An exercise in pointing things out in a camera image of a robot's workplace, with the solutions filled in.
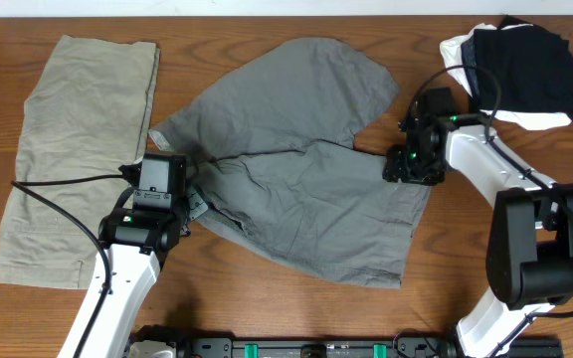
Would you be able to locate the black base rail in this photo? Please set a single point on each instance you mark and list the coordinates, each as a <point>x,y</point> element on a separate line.
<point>316,348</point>

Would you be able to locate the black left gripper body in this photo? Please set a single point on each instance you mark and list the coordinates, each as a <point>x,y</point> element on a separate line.
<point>195,203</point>

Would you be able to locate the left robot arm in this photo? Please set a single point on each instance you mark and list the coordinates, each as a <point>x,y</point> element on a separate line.
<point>141,229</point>

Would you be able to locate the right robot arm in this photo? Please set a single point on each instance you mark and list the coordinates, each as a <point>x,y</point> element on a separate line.
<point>529,258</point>

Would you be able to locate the black garment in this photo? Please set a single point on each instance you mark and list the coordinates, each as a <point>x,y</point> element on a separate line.
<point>519,67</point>

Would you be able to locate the khaki folded shorts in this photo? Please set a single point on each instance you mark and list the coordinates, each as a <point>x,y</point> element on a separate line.
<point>88,114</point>

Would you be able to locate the grey shorts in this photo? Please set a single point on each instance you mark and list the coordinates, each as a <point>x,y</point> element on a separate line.
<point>274,141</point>

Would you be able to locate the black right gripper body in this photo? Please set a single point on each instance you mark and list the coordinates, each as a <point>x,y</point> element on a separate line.
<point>413,166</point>

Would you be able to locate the white garment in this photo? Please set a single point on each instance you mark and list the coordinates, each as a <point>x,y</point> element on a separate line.
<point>451,51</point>

